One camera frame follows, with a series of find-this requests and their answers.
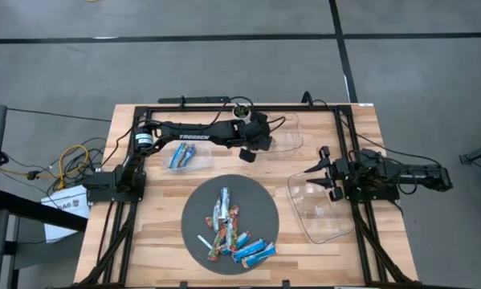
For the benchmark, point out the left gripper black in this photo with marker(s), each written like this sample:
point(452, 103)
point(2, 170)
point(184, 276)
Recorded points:
point(248, 155)

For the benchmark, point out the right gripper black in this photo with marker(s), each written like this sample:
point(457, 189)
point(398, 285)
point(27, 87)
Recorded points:
point(342, 174)

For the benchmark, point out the peanut butter granola bar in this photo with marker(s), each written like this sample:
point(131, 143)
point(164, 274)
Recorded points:
point(224, 202)
point(260, 256)
point(217, 214)

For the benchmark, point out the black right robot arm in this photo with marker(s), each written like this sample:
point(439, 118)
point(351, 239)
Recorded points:
point(421, 176)

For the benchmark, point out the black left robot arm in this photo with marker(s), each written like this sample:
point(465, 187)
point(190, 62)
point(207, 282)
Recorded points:
point(192, 134)

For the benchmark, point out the small clear plastic container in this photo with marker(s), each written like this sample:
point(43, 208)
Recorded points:
point(204, 160)

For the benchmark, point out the small plant in white pot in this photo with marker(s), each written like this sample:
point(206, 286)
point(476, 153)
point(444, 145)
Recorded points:
point(242, 110)

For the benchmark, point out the medium clear plastic container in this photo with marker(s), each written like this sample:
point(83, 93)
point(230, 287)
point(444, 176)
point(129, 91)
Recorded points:
point(290, 136)

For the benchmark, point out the large clear plastic container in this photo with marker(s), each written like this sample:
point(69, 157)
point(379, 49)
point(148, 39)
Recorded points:
point(320, 221)

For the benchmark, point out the black mounting bar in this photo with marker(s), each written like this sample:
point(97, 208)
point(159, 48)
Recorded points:
point(200, 99)

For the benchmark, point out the small white sticker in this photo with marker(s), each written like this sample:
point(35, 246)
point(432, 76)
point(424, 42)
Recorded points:
point(366, 104)

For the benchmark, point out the small white paper strip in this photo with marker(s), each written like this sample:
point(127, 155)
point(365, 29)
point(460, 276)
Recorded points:
point(204, 241)

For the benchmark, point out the white cardboard box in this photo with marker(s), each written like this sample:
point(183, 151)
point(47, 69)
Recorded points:
point(63, 216)

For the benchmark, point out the black floor beam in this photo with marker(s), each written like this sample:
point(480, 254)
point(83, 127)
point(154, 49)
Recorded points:
point(39, 210)

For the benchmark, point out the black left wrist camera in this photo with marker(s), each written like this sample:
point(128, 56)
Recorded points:
point(266, 138)

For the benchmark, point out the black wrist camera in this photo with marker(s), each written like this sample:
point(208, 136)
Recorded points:
point(368, 157)
point(266, 138)

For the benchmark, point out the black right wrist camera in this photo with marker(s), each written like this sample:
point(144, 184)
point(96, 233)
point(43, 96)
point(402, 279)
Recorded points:
point(368, 157)

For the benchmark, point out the black metal rig frame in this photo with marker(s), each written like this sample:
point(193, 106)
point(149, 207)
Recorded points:
point(184, 108)

